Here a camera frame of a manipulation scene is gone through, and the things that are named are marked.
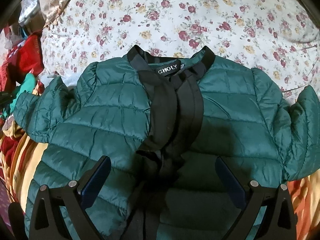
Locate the green quilted puffer jacket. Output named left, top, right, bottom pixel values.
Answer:
left=14, top=46, right=319, bottom=239

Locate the teal green garment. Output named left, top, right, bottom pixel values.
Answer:
left=1, top=73, right=36, bottom=119

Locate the red garment pile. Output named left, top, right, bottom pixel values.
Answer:
left=1, top=31, right=44, bottom=92

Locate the yellow red rose blanket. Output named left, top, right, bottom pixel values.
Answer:
left=1, top=80, right=48, bottom=212

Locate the clear plastic storage container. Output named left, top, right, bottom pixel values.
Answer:
left=18, top=0, right=41, bottom=27

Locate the white floral quilt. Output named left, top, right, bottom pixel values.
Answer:
left=40, top=0, right=319, bottom=103

